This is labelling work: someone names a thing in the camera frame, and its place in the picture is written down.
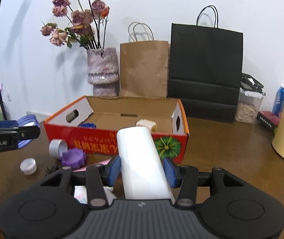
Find purple ceramic vase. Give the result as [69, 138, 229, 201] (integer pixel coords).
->
[87, 48, 119, 97]

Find red cardboard box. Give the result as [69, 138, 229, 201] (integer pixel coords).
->
[44, 96, 190, 164]

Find white tape roll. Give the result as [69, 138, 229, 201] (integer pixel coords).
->
[49, 139, 68, 160]

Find dried pink roses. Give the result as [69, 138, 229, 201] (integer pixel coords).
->
[40, 0, 110, 51]

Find blue drink can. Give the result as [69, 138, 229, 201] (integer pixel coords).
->
[272, 86, 284, 118]

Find white spray bottle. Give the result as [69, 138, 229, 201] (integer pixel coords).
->
[103, 186, 117, 205]

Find purple ridged lid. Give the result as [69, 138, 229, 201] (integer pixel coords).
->
[61, 148, 86, 170]

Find white cube power adapter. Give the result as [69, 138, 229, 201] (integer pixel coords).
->
[135, 119, 157, 132]

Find small white round cap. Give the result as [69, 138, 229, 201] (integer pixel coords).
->
[20, 158, 38, 175]

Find black paper bag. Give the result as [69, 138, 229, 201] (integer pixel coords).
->
[167, 5, 244, 122]

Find pink handled black brush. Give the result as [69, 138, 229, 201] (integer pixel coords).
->
[44, 158, 114, 177]

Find clear seed container black lid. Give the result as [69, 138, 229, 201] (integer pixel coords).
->
[235, 73, 266, 124]

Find clear box of white beads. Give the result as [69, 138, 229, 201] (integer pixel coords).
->
[74, 186, 88, 205]

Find blue rimmed round container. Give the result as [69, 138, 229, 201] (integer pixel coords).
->
[17, 114, 40, 149]

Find white panel against wall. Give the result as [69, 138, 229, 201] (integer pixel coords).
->
[26, 111, 51, 122]

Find brown paper bag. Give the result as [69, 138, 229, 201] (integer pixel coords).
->
[120, 22, 169, 98]

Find dark red book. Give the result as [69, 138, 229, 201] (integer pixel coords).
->
[257, 111, 280, 134]

